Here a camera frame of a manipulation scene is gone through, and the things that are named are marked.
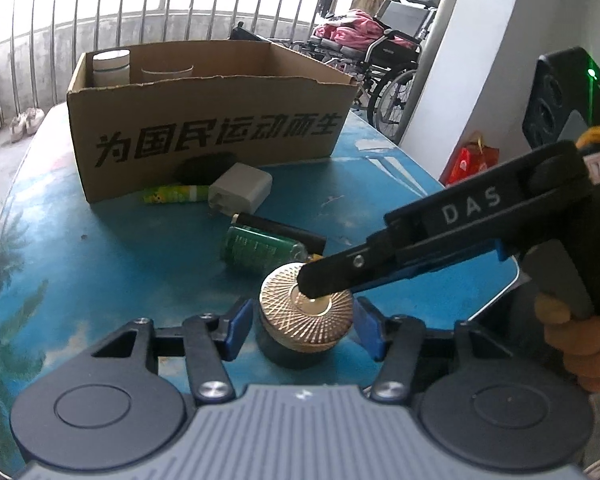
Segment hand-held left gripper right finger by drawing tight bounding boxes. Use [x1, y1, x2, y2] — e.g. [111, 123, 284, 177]
[355, 297, 512, 405]

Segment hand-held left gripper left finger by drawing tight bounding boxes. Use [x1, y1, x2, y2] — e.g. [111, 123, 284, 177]
[91, 296, 254, 406]

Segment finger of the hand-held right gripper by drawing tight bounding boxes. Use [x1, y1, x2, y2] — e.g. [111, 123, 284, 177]
[296, 232, 504, 302]

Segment gold lid black jar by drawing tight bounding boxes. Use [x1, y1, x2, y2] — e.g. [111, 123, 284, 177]
[257, 262, 355, 368]

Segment black tube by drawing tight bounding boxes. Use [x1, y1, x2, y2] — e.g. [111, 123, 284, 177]
[230, 212, 327, 256]

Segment green glass dropper bottle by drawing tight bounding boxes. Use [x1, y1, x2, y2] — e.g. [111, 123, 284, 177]
[220, 225, 321, 275]

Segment white power adapter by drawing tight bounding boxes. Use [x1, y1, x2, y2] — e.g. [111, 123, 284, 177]
[207, 162, 273, 217]

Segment yellow green tube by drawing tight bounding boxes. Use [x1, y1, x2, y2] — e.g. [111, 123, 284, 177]
[142, 185, 211, 206]

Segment brown cardboard box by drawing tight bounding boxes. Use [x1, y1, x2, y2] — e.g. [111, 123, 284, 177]
[66, 40, 360, 204]

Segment clear glass cup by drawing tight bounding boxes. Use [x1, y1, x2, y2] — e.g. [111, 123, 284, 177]
[140, 64, 196, 83]

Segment white bottle green label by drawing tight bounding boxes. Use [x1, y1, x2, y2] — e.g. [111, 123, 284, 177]
[91, 49, 132, 88]

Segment person's right hand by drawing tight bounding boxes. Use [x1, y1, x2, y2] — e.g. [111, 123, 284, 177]
[534, 237, 600, 392]

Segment red gift bag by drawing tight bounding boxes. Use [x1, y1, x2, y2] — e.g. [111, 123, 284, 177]
[439, 132, 501, 187]

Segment pink clothes pile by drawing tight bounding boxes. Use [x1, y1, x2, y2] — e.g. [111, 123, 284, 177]
[314, 9, 391, 51]

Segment metal balcony railing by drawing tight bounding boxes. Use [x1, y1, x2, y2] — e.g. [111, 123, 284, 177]
[0, 0, 371, 126]

